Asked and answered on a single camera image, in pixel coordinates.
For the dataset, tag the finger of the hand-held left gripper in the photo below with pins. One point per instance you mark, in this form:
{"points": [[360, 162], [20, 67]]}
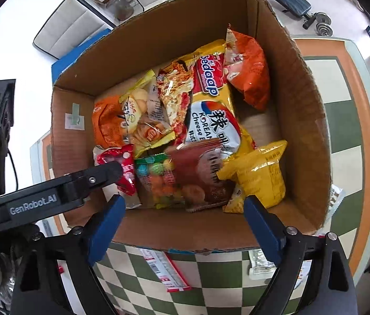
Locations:
{"points": [[96, 178]]}

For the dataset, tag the colourful candy ball packet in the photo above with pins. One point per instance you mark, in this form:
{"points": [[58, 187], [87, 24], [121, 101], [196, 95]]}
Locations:
{"points": [[158, 183]]}

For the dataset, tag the blue cushion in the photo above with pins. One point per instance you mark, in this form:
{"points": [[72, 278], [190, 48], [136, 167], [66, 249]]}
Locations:
{"points": [[63, 64]]}

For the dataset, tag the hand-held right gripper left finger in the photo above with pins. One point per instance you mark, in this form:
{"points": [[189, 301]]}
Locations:
{"points": [[106, 229]]}

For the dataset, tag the brown snack packet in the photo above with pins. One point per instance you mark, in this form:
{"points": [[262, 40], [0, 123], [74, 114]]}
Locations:
{"points": [[198, 170]]}

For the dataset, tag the white cookie packet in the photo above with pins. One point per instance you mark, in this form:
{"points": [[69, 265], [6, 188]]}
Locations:
{"points": [[334, 200]]}

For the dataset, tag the yellow instant noodle packet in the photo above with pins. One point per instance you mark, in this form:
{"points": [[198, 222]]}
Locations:
{"points": [[211, 105]]}

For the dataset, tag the clear noodle-print snack packet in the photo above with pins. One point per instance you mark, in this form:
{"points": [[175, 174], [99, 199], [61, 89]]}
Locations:
{"points": [[172, 98]]}

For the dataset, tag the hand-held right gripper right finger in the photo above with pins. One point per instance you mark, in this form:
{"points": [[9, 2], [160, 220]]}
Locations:
{"points": [[265, 229]]}

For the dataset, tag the cardboard box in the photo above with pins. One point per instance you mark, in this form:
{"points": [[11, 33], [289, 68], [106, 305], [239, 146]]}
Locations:
{"points": [[185, 23]]}

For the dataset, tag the yellow bread packet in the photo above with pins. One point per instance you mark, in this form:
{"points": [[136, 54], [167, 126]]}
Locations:
{"points": [[145, 128]]}

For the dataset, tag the small white padded chair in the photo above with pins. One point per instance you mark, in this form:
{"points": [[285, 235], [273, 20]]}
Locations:
{"points": [[73, 23]]}

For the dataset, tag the clear packet with red label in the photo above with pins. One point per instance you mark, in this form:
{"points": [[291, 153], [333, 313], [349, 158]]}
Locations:
{"points": [[258, 264]]}

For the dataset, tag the white barcode snack packet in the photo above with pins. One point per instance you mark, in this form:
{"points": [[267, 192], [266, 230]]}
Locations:
{"points": [[162, 265]]}

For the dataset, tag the orange snack packet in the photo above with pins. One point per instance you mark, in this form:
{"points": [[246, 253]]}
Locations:
{"points": [[250, 72], [106, 124]]}

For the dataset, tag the yellow snack packet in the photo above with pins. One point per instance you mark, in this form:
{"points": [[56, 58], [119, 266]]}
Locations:
{"points": [[257, 174]]}

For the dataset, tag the metal dumbbell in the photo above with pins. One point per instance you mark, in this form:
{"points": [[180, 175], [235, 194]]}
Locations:
{"points": [[324, 24]]}

